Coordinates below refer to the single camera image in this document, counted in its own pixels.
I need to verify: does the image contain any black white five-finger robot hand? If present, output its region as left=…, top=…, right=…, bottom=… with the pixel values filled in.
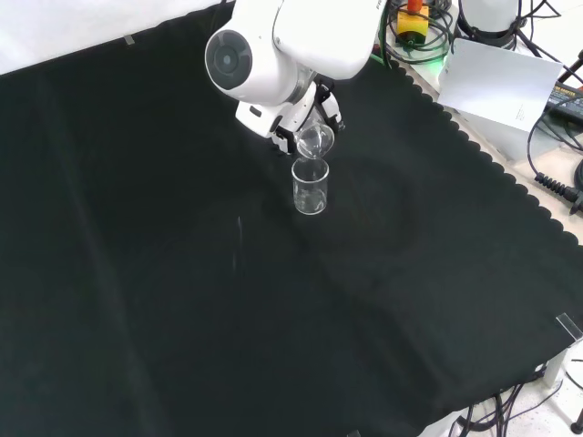
left=234, top=79, right=346, bottom=157

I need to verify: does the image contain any clear glass beaker with water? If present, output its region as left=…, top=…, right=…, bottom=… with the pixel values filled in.
left=294, top=122, right=337, bottom=161

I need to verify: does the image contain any clear glass graduated beaker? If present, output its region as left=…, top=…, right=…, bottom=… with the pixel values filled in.
left=291, top=157, right=331, bottom=217

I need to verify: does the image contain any black bench cloth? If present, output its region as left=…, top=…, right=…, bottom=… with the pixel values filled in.
left=0, top=0, right=583, bottom=437

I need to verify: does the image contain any yellow stop button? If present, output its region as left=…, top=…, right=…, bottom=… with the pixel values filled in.
left=394, top=0, right=431, bottom=47

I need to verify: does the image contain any pale board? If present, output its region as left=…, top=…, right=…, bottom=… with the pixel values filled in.
left=436, top=37, right=565, bottom=134

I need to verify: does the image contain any white round device black band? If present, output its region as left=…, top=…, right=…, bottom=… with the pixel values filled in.
left=455, top=0, right=524, bottom=47

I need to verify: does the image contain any black power adapter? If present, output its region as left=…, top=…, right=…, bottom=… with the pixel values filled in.
left=545, top=80, right=583, bottom=120

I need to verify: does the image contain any clear cloth clip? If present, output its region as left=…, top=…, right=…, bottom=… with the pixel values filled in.
left=555, top=312, right=583, bottom=341

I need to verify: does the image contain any black cable with ribbed plug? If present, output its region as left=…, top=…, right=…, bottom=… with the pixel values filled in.
left=527, top=107, right=583, bottom=216

